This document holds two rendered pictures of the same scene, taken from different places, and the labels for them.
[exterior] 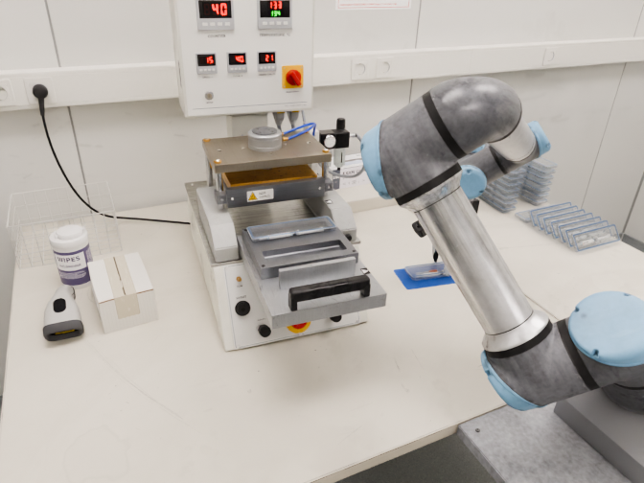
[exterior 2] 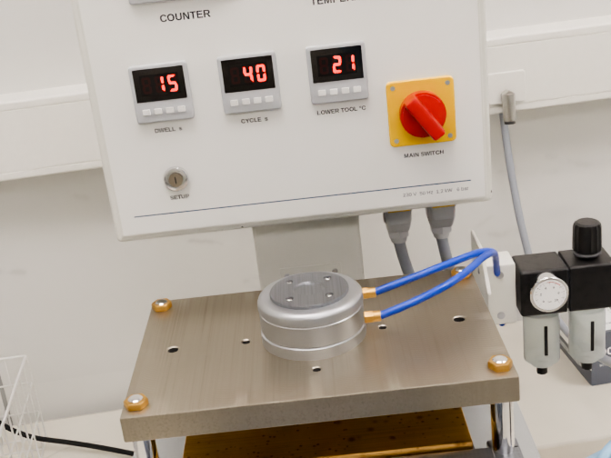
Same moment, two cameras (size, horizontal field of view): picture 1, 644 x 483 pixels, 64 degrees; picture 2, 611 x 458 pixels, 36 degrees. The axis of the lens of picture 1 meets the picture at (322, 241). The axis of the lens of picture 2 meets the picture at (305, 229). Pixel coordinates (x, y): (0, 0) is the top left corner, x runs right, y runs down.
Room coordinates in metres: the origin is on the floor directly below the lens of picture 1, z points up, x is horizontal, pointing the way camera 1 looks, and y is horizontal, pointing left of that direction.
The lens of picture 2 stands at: (0.57, -0.10, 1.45)
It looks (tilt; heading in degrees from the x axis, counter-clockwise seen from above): 22 degrees down; 22
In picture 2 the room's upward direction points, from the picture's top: 7 degrees counter-clockwise
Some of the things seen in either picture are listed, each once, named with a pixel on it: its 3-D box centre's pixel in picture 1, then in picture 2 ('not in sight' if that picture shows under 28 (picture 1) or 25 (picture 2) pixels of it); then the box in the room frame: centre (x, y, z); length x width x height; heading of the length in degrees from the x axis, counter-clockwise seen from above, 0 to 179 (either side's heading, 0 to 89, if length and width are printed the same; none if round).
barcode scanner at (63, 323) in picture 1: (61, 306); not in sight; (0.94, 0.59, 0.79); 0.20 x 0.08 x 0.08; 26
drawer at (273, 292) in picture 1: (305, 262); not in sight; (0.88, 0.03, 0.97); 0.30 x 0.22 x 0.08; 21
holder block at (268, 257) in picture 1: (298, 245); not in sight; (0.92, 0.05, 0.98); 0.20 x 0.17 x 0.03; 111
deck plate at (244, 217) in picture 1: (264, 210); not in sight; (1.19, 0.15, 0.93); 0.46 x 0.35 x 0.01; 21
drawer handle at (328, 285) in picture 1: (330, 291); not in sight; (0.75, -0.02, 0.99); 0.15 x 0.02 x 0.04; 111
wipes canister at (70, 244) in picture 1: (73, 256); not in sight; (1.10, 0.63, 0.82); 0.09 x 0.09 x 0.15
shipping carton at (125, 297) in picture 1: (122, 290); not in sight; (1.00, 0.47, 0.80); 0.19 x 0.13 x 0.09; 26
